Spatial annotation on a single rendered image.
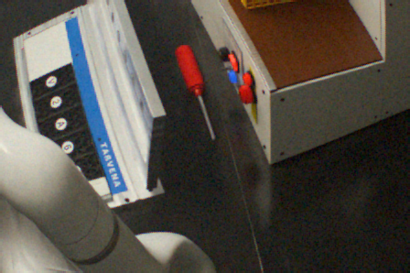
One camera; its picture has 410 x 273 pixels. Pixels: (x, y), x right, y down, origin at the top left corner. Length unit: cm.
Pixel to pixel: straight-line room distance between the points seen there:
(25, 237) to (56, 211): 71
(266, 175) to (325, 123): 13
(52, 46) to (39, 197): 93
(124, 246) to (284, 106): 58
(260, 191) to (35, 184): 78
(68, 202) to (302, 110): 70
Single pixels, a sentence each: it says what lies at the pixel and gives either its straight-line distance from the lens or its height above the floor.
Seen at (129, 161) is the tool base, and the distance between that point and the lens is 174.
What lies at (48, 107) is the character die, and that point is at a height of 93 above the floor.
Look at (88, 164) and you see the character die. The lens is 173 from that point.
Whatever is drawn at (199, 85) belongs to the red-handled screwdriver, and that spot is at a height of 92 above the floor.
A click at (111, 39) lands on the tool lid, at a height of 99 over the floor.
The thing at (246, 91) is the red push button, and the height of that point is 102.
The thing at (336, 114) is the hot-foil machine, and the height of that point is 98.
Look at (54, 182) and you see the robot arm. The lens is 100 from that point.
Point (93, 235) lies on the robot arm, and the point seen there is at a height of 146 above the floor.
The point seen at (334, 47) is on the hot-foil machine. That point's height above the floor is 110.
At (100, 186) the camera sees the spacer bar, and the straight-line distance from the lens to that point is 171.
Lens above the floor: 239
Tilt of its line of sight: 57 degrees down
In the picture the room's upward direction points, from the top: 5 degrees counter-clockwise
